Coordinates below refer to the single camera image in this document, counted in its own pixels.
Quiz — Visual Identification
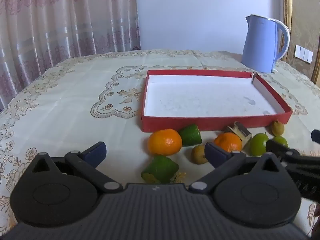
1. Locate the green tomato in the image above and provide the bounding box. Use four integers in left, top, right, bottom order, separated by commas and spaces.
248, 133, 270, 157
272, 136, 288, 147

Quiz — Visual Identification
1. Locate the light blue electric kettle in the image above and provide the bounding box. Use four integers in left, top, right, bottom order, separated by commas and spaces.
241, 14, 290, 73

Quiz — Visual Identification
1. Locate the gold wall moulding frame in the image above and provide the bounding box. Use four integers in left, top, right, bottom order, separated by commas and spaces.
282, 0, 320, 85

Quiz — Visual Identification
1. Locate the round yellow-brown fruit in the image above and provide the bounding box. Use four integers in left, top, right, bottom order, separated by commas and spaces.
271, 120, 285, 137
191, 145, 209, 165

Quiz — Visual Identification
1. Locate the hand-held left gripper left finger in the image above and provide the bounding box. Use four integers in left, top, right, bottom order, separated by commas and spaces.
31, 141, 123, 194

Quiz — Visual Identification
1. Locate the cut green citrus piece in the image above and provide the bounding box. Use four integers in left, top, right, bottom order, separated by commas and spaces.
178, 124, 202, 147
141, 155, 180, 183

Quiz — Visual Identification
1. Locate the red cardboard box tray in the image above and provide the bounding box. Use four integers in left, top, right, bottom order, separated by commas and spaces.
140, 69, 293, 133

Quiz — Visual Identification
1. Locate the white wall switch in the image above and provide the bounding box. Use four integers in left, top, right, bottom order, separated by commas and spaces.
294, 44, 313, 64

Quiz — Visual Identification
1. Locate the pink patterned curtain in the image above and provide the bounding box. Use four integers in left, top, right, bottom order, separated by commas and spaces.
0, 0, 141, 110

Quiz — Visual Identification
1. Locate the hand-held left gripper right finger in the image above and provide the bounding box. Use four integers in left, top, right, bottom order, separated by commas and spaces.
189, 142, 288, 194

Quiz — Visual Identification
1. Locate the orange tangerine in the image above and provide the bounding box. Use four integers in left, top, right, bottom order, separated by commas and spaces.
147, 129, 183, 156
214, 132, 243, 153

